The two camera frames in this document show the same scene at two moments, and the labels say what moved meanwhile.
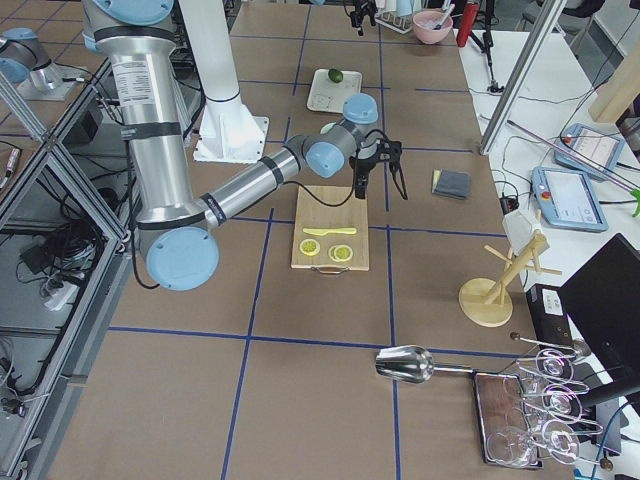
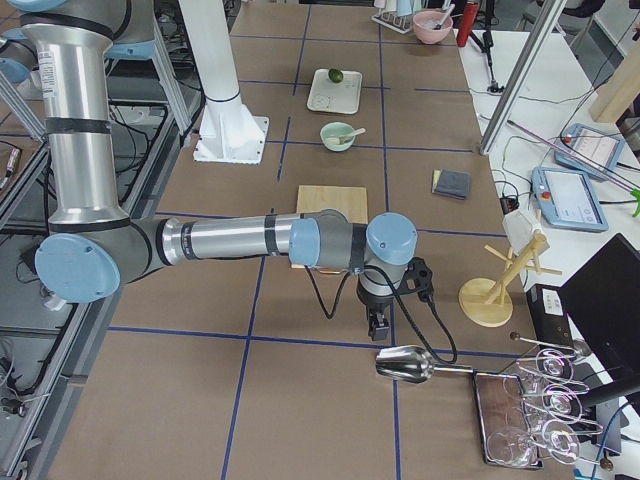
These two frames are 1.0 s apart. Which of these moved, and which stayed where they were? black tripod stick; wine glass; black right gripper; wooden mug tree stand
Moved: black right gripper
Stayed: wooden mug tree stand; black tripod stick; wine glass
